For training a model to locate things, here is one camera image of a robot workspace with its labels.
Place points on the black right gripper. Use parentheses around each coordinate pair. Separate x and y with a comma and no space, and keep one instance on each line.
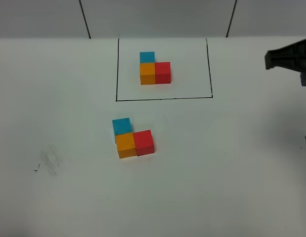
(292,57)

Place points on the template red cube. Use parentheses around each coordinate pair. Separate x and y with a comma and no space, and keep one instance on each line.
(162,72)

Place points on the template blue cube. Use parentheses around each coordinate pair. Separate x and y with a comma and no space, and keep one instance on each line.
(147,57)

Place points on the template orange cube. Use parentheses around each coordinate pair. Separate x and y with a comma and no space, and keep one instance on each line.
(147,73)

